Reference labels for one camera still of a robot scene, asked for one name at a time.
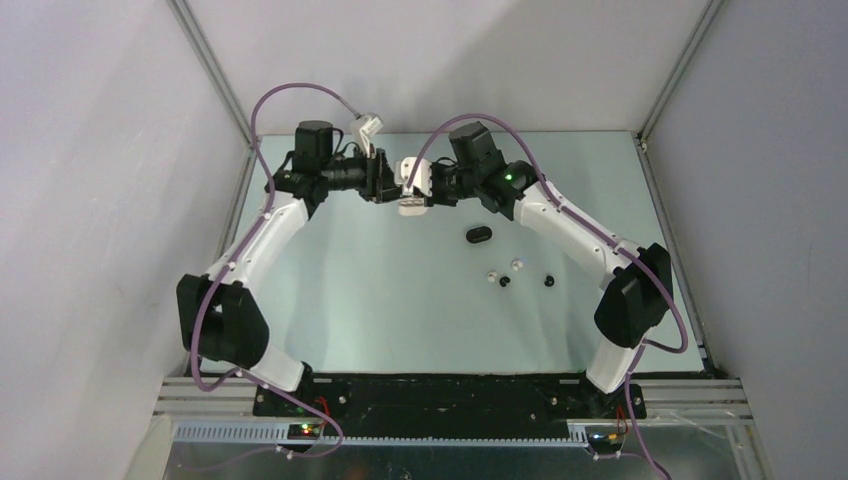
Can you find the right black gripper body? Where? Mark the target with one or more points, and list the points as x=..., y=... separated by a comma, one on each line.
x=447, y=187

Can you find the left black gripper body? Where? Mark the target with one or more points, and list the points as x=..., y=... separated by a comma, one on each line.
x=371, y=188

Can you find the white earbud charging case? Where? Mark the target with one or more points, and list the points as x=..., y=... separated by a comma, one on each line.
x=413, y=206

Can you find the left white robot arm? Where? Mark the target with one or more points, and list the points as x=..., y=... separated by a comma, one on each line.
x=219, y=316

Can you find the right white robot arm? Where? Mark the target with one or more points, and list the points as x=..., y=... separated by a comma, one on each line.
x=635, y=281

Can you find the black earbud charging case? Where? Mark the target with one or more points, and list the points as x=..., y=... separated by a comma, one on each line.
x=480, y=234

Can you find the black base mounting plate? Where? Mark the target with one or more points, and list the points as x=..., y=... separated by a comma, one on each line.
x=451, y=404

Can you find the left controller board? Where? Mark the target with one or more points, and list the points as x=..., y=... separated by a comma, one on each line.
x=304, y=431

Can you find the controller board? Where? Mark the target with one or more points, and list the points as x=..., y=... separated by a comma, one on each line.
x=606, y=439
x=304, y=431

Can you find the right controller board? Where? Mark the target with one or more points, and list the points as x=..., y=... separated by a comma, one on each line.
x=606, y=439

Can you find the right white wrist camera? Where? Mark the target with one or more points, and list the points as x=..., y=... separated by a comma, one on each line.
x=413, y=177

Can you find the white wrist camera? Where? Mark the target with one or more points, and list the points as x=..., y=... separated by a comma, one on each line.
x=363, y=129
x=413, y=177

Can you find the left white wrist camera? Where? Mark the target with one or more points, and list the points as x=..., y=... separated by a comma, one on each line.
x=363, y=129

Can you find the grey slotted cable duct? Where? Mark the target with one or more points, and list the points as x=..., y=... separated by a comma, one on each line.
x=275, y=433

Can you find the aluminium frame rail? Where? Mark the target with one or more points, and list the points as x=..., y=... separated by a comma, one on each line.
x=702, y=401

